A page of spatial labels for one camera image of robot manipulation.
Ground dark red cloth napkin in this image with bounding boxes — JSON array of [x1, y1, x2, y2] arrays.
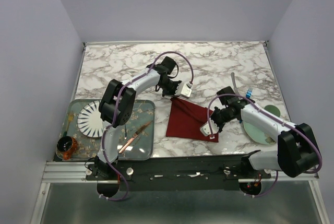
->
[[166, 98, 219, 143]]

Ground blue handled fork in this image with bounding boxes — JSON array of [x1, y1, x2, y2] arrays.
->
[[246, 87, 253, 99]]

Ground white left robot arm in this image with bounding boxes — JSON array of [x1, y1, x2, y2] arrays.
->
[[94, 56, 182, 180]]

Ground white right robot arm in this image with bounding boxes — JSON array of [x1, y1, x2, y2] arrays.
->
[[200, 87, 323, 178]]

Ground light green plate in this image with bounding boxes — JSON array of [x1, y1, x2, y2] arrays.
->
[[243, 122, 275, 145]]

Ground silver table knife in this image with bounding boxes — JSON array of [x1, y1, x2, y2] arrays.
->
[[231, 72, 240, 95]]

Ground rose gold knife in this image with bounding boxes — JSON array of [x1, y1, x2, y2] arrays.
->
[[118, 121, 152, 154]]

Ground light green cup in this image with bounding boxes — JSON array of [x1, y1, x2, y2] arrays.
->
[[264, 105, 281, 117]]

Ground teal floral serving tray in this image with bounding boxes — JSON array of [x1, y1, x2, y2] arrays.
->
[[59, 99, 155, 161]]

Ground silver spoon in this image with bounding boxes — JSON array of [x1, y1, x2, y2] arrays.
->
[[124, 125, 127, 140]]

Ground blue striped white plate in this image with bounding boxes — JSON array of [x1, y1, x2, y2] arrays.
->
[[77, 100, 103, 138]]

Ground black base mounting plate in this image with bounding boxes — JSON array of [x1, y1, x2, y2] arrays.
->
[[86, 155, 271, 191]]

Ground gold fork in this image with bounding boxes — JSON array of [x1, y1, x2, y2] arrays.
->
[[63, 112, 74, 136]]

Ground black and orange cup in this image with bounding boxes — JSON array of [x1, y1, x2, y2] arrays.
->
[[57, 136, 78, 160]]

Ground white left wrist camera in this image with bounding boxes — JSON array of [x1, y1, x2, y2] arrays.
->
[[175, 82, 192, 99]]

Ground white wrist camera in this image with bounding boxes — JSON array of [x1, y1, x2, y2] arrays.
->
[[175, 82, 192, 99], [200, 120, 219, 139]]

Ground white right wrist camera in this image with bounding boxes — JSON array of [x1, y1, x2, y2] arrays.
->
[[200, 120, 219, 139]]

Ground aluminium frame rail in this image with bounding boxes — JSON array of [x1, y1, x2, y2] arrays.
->
[[41, 159, 319, 182]]

